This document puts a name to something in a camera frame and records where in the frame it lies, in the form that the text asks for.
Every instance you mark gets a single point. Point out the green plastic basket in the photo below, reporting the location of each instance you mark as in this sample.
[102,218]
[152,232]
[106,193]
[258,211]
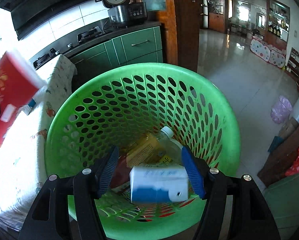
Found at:
[139,72]

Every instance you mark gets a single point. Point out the wooden display cabinet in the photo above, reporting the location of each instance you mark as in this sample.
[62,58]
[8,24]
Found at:
[215,20]

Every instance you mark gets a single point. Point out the printed white tablecloth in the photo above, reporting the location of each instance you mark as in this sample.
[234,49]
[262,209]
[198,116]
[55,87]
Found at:
[19,180]

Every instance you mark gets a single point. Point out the green kitchen cabinet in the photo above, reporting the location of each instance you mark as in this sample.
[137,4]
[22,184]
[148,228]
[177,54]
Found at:
[137,45]

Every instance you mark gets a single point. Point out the white milk carton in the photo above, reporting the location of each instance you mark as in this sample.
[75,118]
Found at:
[159,180]

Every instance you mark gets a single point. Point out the red paper food bag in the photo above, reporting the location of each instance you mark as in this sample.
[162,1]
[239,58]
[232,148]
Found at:
[12,87]

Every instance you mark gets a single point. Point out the black gas stove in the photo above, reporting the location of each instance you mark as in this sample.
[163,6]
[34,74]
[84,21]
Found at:
[87,35]

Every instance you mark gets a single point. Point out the black rice cooker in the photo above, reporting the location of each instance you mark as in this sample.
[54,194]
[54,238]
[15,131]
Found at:
[124,12]

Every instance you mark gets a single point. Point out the black range hood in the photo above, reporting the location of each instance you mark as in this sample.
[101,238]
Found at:
[39,15]

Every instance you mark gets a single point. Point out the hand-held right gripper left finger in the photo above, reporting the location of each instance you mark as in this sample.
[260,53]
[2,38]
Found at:
[109,170]

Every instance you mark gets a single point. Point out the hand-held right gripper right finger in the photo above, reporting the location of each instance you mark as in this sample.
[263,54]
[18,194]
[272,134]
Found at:
[193,175]

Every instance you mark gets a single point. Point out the wooden shelf with bottles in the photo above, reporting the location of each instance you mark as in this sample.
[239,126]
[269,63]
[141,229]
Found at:
[277,25]

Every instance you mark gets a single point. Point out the wooden glass door cabinet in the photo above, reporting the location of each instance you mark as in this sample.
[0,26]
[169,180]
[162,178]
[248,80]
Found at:
[182,30]

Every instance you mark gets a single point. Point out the pink plastic bag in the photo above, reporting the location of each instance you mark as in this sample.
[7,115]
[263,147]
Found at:
[280,108]

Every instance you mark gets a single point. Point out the green side cabinet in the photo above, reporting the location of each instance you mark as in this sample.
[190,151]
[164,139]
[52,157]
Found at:
[289,202]

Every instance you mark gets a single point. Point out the low wooden shelf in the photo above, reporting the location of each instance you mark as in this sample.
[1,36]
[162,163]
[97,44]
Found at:
[298,67]

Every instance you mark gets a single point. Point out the yellow snack packet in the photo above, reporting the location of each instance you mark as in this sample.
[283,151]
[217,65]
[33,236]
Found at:
[144,150]

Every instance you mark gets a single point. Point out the polka dot play tent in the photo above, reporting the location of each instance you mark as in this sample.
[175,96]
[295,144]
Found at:
[267,52]

